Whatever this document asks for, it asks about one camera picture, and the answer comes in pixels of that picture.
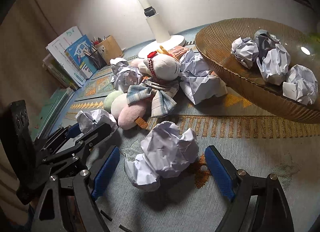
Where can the white chicken plush toy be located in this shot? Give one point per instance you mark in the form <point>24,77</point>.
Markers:
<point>161,67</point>

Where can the paper ball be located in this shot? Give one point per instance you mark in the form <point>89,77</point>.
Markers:
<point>89,121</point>

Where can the three-ball dango plush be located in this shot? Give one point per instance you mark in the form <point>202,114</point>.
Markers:
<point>127,116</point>

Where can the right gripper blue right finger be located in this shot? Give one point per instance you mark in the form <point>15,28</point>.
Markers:
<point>271,213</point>

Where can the upright green books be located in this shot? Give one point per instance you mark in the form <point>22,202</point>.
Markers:
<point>54,68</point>

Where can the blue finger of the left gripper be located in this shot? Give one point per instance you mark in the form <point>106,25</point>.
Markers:
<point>73,131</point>

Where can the blue workbook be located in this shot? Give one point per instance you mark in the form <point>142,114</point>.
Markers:
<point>76,53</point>

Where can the bamboo pen holder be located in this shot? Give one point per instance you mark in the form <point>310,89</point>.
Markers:
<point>109,49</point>

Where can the stack of green books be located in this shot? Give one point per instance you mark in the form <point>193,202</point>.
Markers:
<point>50,112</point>

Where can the patterned blue woven mat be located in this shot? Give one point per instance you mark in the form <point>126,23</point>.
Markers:
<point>252,139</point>

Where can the white paper book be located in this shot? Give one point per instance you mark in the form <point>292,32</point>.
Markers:
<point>58,46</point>

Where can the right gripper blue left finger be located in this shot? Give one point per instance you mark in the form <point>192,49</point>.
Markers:
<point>69,204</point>

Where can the black mesh pen cup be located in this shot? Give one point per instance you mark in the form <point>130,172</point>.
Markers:
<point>95,57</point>

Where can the large crumpled paper centre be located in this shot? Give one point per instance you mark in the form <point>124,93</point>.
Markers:
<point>124,75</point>

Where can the white desk lamp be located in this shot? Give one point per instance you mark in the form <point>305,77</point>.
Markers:
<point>160,32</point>

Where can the plaid fabric bow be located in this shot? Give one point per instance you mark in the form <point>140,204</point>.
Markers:
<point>160,95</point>

